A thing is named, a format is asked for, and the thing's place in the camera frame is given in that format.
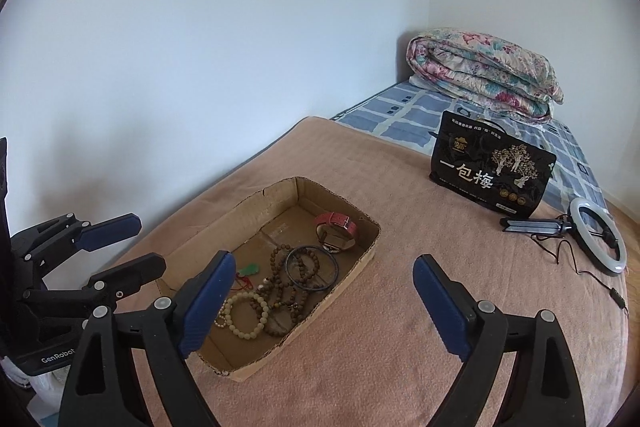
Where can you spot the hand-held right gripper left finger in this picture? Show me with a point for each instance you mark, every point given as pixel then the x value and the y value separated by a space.
pixel 205 307

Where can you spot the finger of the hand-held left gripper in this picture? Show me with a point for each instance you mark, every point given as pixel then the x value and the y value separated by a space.
pixel 135 269
pixel 112 227

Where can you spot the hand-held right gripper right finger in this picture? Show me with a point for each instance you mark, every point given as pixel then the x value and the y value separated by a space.
pixel 440 302

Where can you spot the thin dark bangle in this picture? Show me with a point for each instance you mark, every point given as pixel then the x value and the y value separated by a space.
pixel 287 267

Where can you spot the cardboard box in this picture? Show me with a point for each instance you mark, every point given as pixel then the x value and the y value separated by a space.
pixel 280 202

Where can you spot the white plastic bag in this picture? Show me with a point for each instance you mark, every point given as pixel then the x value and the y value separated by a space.
pixel 50 387

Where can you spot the folded small tripod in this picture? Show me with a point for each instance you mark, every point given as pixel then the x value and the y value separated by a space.
pixel 530 226

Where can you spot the black snack bag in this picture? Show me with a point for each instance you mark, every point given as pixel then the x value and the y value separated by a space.
pixel 480 177

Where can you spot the blue checked mattress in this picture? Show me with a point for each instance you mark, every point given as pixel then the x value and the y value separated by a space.
pixel 400 112

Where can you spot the folded floral quilt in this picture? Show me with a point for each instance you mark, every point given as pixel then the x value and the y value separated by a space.
pixel 480 62

